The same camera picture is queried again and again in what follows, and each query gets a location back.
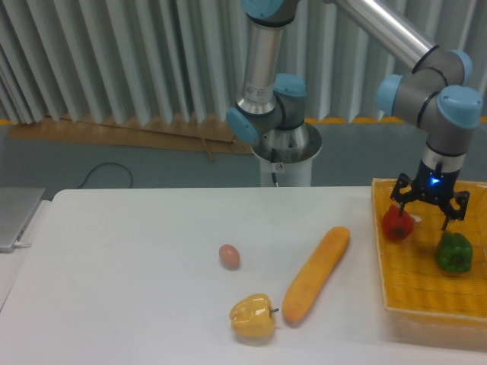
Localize green bell pepper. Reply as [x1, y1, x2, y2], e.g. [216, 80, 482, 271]
[435, 231, 473, 274]

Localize brown cardboard sheet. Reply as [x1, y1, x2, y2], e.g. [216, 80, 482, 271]
[8, 113, 251, 161]

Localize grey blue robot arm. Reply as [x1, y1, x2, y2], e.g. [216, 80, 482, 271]
[226, 1, 482, 221]

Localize long orange bread loaf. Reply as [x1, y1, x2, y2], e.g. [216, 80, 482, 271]
[281, 227, 351, 323]

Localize brown egg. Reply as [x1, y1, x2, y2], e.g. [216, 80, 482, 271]
[218, 244, 240, 267]

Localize yellow bell pepper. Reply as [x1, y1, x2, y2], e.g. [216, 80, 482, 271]
[229, 294, 279, 338]

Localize silver laptop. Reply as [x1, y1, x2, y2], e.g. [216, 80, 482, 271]
[1, 187, 45, 253]

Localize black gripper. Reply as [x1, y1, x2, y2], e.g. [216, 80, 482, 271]
[390, 161, 469, 231]

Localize black floor cable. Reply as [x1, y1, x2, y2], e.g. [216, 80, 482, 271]
[74, 162, 134, 189]

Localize yellow woven basket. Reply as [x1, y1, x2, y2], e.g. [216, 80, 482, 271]
[371, 178, 486, 327]

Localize red bell pepper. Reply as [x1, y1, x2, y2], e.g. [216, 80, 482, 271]
[381, 205, 415, 240]

